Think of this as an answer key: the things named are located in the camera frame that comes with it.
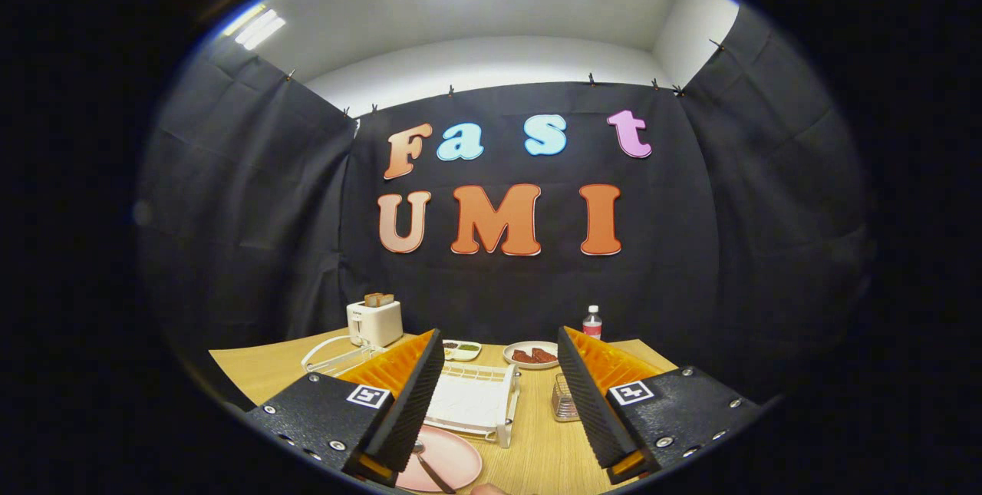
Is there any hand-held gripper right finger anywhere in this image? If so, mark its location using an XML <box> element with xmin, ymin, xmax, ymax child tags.
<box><xmin>556</xmin><ymin>325</ymin><xmax>761</xmax><ymax>486</ymax></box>

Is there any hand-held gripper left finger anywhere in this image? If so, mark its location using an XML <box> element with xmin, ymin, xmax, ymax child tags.
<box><xmin>245</xmin><ymin>328</ymin><xmax>447</xmax><ymax>487</ymax></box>

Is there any metal wire basket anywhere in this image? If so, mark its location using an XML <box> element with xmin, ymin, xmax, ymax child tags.
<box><xmin>551</xmin><ymin>373</ymin><xmax>582</xmax><ymax>423</ymax></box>

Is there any pink plate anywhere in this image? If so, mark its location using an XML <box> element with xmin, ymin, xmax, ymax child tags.
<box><xmin>395</xmin><ymin>424</ymin><xmax>483</xmax><ymax>493</ymax></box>

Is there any brown-handled metal spoon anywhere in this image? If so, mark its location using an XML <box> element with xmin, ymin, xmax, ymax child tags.
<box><xmin>413</xmin><ymin>440</ymin><xmax>457</xmax><ymax>494</ymax></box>

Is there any white wire dish rack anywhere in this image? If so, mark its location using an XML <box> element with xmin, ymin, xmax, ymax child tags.
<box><xmin>302</xmin><ymin>335</ymin><xmax>521</xmax><ymax>448</ymax></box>

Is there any beige round plate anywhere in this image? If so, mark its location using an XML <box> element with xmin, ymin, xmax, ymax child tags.
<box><xmin>503</xmin><ymin>341</ymin><xmax>561</xmax><ymax>370</ymax></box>

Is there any white ribbed drain tray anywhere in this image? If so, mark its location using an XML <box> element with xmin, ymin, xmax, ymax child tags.
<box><xmin>426</xmin><ymin>376</ymin><xmax>507</xmax><ymax>434</ymax></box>

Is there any white toaster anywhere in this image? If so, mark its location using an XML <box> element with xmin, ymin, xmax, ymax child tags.
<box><xmin>346</xmin><ymin>300</ymin><xmax>404</xmax><ymax>348</ymax></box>

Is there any black backdrop cloth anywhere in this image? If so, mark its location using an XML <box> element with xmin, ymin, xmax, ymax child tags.
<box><xmin>134</xmin><ymin>0</ymin><xmax>875</xmax><ymax>404</ymax></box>

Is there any small ceiling light panel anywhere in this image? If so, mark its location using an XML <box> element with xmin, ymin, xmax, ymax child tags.
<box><xmin>222</xmin><ymin>4</ymin><xmax>287</xmax><ymax>51</ymax></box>

